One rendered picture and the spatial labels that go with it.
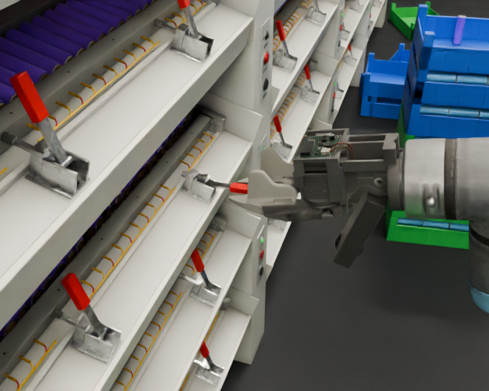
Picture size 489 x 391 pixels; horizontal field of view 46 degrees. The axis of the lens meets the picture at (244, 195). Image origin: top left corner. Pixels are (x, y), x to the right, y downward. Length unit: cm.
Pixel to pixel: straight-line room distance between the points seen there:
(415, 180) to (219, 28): 31
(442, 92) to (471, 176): 73
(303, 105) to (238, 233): 50
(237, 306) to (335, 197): 51
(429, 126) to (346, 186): 73
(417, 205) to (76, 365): 38
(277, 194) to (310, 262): 79
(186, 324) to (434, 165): 42
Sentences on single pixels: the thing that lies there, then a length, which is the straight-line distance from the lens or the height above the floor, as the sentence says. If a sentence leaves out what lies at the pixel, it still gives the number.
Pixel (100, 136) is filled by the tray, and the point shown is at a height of 74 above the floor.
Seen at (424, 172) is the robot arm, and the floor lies 65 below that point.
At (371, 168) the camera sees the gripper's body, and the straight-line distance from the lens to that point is 66.
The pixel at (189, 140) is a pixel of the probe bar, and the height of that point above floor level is 58.
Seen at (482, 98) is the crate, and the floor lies 42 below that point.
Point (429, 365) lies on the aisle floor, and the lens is 131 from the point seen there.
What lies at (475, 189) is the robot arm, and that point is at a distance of 63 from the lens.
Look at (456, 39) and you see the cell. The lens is 147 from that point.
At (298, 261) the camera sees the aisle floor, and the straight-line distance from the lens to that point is 147.
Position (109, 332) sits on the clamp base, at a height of 56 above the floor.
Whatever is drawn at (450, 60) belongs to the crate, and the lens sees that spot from 132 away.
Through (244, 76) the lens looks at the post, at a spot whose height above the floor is 64.
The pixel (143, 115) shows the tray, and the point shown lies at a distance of 55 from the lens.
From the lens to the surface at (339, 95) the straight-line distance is 190.
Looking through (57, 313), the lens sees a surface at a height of 58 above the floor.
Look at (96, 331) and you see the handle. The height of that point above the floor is 57.
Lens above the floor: 99
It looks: 36 degrees down
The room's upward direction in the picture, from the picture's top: straight up
